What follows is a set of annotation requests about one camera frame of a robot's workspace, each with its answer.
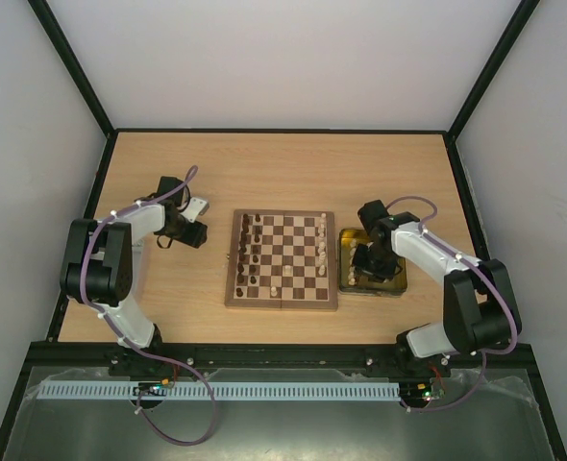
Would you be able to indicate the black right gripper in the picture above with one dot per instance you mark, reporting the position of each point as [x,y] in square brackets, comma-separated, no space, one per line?
[363,257]

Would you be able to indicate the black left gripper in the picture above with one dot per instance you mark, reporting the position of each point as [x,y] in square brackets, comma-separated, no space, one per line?
[195,238]

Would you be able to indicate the wooden folding chess board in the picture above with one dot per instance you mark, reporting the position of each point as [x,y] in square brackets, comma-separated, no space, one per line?
[284,237]

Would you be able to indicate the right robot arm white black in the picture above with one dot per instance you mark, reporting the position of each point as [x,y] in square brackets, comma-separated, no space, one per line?
[480,312]

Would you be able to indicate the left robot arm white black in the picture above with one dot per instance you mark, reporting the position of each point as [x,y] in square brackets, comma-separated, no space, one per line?
[102,258]

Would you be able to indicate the gold metal tray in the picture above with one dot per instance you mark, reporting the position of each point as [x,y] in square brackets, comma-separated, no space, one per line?
[351,282]

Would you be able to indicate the dark queen piece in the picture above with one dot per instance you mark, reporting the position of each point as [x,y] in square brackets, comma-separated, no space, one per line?
[243,249]

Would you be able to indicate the dark king piece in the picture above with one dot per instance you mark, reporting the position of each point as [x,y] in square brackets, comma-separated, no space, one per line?
[244,236]

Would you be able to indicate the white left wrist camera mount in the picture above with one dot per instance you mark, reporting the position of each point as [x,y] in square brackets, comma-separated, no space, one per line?
[195,207]

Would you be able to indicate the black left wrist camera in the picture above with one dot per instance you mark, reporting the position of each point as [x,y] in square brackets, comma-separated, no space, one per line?
[169,189]

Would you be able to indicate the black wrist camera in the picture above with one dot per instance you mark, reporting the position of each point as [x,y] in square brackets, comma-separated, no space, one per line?
[169,189]
[371,213]

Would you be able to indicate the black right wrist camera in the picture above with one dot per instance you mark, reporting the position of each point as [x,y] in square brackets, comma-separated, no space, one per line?
[371,213]

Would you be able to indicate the black frame rail front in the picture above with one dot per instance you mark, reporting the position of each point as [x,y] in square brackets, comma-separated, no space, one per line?
[367,360]

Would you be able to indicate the grey slotted cable duct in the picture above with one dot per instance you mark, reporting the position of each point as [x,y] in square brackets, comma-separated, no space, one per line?
[221,391]

